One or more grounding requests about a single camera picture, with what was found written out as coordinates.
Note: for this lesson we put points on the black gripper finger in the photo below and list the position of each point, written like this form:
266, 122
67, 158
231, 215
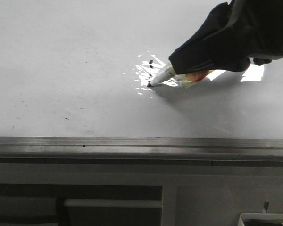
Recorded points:
232, 35

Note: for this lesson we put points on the white whiteboard marker with tape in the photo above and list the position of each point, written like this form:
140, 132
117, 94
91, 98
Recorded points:
185, 80

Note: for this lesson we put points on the white whiteboard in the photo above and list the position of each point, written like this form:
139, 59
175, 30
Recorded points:
79, 68

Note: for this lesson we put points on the white box bottom right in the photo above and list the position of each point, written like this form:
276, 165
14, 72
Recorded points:
274, 219

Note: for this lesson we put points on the white shelf bar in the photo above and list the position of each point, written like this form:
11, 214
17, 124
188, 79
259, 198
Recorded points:
113, 203

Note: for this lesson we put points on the aluminium whiteboard tray rail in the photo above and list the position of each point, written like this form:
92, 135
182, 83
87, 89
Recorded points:
152, 150

